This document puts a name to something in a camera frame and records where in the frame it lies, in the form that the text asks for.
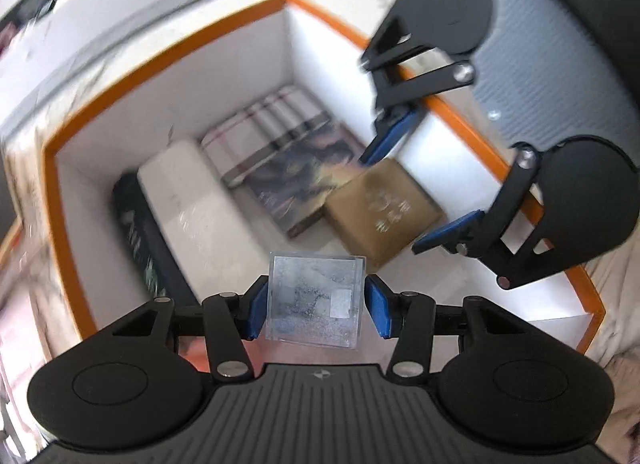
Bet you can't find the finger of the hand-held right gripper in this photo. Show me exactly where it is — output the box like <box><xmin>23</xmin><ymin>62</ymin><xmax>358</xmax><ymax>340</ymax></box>
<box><xmin>411</xmin><ymin>141</ymin><xmax>571</xmax><ymax>291</ymax></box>
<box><xmin>359</xmin><ymin>8</ymin><xmax>477</xmax><ymax>165</ymax></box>

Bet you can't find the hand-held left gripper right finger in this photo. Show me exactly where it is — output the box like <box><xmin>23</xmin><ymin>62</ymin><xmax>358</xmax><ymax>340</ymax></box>
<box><xmin>364</xmin><ymin>274</ymin><xmax>532</xmax><ymax>380</ymax></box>

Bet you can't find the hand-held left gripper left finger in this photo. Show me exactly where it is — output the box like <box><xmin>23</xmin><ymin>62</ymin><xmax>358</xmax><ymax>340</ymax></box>
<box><xmin>112</xmin><ymin>275</ymin><xmax>272</xmax><ymax>383</ymax></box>

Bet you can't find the clear plastic case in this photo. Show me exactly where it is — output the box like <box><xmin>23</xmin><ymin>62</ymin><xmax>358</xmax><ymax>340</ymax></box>
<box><xmin>267</xmin><ymin>254</ymin><xmax>367</xmax><ymax>351</ymax></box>

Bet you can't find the brown box with gold print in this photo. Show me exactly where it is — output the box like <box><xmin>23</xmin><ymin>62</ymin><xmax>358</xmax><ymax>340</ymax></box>
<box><xmin>324</xmin><ymin>159</ymin><xmax>448</xmax><ymax>275</ymax></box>

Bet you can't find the dark painted cover book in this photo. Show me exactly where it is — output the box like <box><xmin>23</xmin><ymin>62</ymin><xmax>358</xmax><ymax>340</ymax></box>
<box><xmin>242</xmin><ymin>121</ymin><xmax>369</xmax><ymax>239</ymax></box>

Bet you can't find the plaid patterned box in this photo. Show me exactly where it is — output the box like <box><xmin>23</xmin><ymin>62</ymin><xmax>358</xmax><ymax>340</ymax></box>
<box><xmin>200</xmin><ymin>85</ymin><xmax>333</xmax><ymax>189</ymax></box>

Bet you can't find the orange rimmed white box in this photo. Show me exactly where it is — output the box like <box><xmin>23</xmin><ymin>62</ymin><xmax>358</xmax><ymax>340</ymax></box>
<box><xmin>42</xmin><ymin>0</ymin><xmax>607</xmax><ymax>359</ymax></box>

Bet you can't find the white rectangular box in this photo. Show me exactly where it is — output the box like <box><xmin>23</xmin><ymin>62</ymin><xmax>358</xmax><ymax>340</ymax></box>
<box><xmin>136</xmin><ymin>140</ymin><xmax>273</xmax><ymax>295</ymax></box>

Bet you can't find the black package with green label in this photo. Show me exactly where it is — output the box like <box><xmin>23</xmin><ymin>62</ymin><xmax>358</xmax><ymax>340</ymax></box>
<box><xmin>111</xmin><ymin>171</ymin><xmax>201</xmax><ymax>305</ymax></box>

